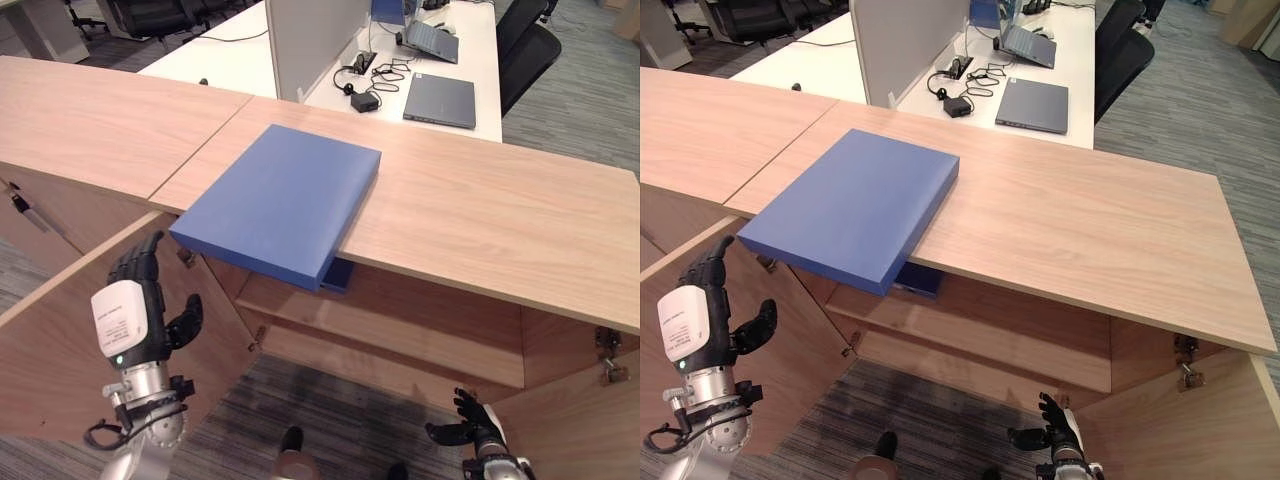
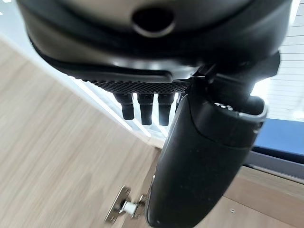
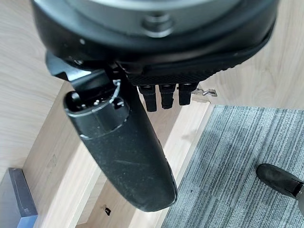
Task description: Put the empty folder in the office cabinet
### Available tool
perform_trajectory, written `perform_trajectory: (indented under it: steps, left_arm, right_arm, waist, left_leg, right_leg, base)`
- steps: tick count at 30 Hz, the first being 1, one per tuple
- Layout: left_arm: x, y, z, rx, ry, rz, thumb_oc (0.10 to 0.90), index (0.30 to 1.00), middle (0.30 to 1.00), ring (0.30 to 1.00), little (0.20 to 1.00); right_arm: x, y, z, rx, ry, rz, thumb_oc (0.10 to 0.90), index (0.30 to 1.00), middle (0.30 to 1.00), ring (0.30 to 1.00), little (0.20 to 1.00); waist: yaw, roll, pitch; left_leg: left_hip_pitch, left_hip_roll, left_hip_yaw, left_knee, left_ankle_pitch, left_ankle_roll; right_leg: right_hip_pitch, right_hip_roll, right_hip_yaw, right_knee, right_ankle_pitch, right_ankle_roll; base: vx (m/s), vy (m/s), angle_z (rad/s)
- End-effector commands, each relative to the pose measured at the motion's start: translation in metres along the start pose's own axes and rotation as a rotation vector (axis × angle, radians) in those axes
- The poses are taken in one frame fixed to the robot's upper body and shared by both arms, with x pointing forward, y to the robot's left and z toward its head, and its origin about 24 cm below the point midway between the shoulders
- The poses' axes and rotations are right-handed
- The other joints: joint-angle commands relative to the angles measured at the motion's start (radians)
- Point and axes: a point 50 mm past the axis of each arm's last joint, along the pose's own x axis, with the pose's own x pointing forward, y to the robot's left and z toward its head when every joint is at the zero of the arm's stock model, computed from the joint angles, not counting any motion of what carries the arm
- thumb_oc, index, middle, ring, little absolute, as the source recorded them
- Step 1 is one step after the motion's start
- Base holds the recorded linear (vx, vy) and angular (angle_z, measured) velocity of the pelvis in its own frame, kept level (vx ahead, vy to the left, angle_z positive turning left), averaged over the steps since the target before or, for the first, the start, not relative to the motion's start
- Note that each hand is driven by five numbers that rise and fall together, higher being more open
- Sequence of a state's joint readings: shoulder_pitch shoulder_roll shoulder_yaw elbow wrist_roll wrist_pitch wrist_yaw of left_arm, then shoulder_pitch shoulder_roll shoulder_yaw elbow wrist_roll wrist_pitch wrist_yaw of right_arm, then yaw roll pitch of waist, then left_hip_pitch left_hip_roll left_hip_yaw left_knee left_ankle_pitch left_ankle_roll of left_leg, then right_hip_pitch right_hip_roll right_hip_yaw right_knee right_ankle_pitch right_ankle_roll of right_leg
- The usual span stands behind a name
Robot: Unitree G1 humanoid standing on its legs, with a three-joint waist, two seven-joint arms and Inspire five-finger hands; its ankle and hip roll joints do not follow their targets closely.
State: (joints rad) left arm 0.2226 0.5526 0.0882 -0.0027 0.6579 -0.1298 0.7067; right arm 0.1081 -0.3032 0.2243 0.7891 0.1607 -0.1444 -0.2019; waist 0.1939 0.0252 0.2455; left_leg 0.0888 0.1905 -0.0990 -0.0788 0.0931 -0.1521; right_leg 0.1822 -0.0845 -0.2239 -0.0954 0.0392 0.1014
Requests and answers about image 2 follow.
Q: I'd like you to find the blue folder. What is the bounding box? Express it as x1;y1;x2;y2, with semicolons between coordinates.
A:
253;118;304;156

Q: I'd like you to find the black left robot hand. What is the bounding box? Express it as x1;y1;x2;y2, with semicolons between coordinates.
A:
16;0;293;228

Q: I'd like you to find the light wood cabinet door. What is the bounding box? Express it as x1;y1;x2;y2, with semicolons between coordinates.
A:
0;38;162;228

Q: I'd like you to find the silver metal door hinge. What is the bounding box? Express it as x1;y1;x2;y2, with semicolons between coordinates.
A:
104;185;150;224

